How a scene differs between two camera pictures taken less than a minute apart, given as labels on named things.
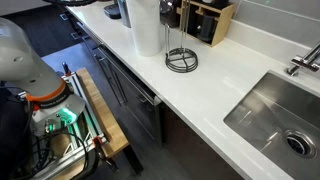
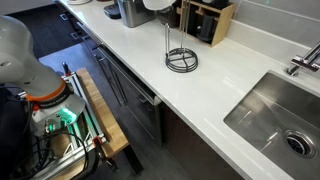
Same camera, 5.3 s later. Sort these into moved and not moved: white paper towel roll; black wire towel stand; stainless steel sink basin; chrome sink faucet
Moved: white paper towel roll
Not moved: chrome sink faucet; black wire towel stand; stainless steel sink basin
